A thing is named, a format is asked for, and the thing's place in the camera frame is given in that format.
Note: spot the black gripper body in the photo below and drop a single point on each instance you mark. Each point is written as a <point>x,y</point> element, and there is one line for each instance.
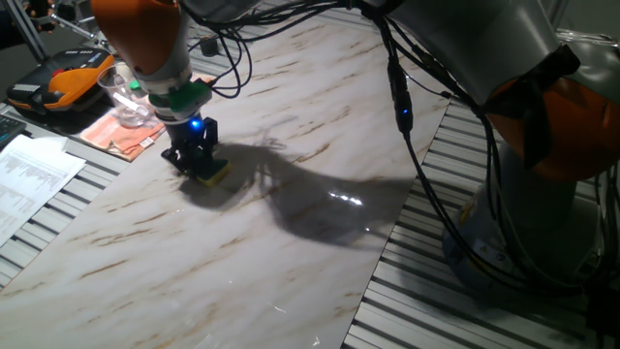
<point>194,133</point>

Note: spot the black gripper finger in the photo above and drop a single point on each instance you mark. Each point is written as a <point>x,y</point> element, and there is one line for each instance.
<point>175,159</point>
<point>209,150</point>

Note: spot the green yellow sponge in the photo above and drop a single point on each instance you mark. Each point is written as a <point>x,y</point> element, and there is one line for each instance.
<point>215,172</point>

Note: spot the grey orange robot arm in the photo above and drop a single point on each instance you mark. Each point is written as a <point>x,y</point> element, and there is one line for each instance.
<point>484,43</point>

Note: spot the person hand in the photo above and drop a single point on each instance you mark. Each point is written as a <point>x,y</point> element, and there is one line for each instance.
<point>41,12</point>

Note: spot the orange striped towel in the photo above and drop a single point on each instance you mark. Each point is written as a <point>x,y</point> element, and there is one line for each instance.
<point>121,138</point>

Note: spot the clear glass cup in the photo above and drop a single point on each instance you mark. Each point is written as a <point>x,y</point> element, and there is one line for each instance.
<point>121,106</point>

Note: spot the marble pattern board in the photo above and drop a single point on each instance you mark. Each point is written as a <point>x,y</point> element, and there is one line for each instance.
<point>218,252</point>

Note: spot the orange black teach pendant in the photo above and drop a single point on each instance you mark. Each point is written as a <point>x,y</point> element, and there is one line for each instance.
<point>72,82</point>

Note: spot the white printed paper sheet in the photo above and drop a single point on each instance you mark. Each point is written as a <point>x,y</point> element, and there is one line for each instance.
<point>34,179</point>

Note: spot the black keyboard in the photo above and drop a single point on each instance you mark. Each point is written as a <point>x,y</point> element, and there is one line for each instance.
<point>9,128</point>

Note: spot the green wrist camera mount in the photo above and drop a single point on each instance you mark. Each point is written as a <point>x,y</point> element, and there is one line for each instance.
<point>186,97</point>

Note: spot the aluminium frame pole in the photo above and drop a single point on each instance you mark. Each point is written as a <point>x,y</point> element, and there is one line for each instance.
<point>26,31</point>

